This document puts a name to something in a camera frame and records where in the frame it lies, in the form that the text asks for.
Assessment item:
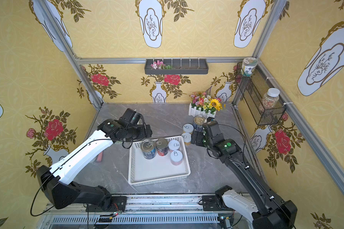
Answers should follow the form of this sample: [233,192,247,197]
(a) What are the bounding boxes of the blue labelled tin can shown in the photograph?
[140,140,157,159]

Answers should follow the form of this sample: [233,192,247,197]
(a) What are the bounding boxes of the red labelled tin can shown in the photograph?
[155,138,168,156]

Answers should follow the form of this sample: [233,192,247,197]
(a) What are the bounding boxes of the pink small can front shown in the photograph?
[168,140,180,152]

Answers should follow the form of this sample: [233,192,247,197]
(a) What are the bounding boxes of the pink small can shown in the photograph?
[170,150,183,166]
[168,140,180,152]

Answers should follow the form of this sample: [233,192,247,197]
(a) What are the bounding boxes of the pink small can back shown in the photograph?
[170,150,183,166]

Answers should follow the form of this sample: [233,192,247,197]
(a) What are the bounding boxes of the white plastic basket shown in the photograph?
[128,135,191,186]

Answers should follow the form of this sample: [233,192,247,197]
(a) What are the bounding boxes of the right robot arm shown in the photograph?
[197,118,298,229]

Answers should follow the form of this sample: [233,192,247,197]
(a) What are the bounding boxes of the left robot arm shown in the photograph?
[36,108,153,211]

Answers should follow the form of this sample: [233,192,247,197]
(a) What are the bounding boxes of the blue can near flowers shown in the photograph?
[193,115,206,132]

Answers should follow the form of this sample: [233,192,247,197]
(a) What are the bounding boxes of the yellow small can back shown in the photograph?
[183,124,194,134]

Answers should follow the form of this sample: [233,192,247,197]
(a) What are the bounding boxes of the flower box white fence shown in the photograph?
[188,92,223,118]

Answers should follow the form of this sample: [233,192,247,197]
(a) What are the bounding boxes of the purple small object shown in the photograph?
[96,152,103,163]

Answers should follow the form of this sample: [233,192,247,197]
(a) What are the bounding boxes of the clear jar white lid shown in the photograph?
[260,88,280,112]

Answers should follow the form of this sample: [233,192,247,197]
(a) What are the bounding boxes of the pink artificial flowers on shelf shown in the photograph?
[151,60,172,70]

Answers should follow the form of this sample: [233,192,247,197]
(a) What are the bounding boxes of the patterned jar on rack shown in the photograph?
[241,57,258,77]

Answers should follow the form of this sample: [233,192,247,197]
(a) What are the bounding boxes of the black wire wall basket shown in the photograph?
[239,66,286,126]

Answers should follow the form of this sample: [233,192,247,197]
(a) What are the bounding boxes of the grey wall shelf tray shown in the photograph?
[144,57,209,75]

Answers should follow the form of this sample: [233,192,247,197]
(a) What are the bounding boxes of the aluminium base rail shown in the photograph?
[35,193,293,229]

